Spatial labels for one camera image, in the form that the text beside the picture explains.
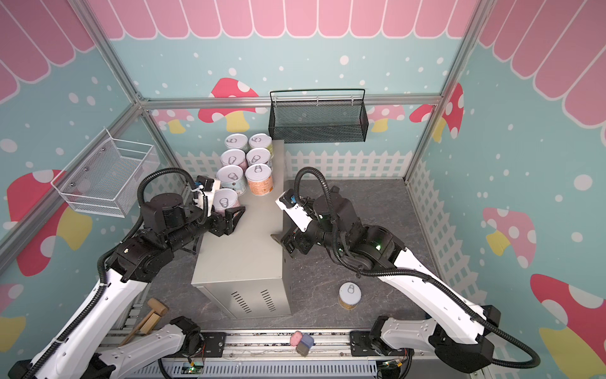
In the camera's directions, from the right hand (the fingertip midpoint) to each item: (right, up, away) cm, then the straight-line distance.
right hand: (285, 221), depth 59 cm
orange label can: (+20, -26, +20) cm, 39 cm away
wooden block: (-47, -35, +19) cm, 62 cm away
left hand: (-15, +3, +6) cm, 17 cm away
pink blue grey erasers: (+4, -40, +15) cm, 43 cm away
